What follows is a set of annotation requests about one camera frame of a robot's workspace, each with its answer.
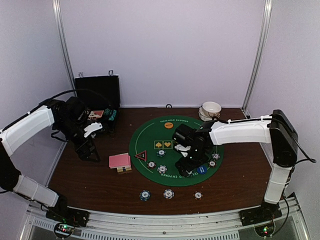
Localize white ceramic lower bowl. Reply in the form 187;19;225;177
198;107;221;122

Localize blue round blind button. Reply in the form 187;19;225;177
196;165;208;175

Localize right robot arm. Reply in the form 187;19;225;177
172;109;303;221

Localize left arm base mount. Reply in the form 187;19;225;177
45;207;90;227

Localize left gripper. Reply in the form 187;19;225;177
54;117;101;163

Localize teal chip row in case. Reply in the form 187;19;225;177
107;109;118;121

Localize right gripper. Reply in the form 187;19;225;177
175;145;209;177

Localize gold card deck box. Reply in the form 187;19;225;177
116;166;132;174

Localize black red triangle token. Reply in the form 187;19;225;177
135;150;147;162

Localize green round poker mat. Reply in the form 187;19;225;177
129;115;224;187

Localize white ceramic upper bowl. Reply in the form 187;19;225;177
201;101;222;118

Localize green blue chips in case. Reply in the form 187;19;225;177
103;108;112;116

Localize white ceramic bowl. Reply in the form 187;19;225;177
201;101;222;118
198;107;221;122

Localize card deck in case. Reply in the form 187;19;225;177
88;110;104;119

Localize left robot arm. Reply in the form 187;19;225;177
0;91;103;222

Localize green blue chip stack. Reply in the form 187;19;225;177
139;190;151;202

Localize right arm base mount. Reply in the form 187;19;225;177
239;207;282;227

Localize red playing card deck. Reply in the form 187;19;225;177
108;153;131;169

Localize blue tan chip stack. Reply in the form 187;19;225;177
163;189;175;200

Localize black poker chip case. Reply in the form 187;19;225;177
73;69;121;133

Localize orange round blind button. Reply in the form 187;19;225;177
164;122;174;129

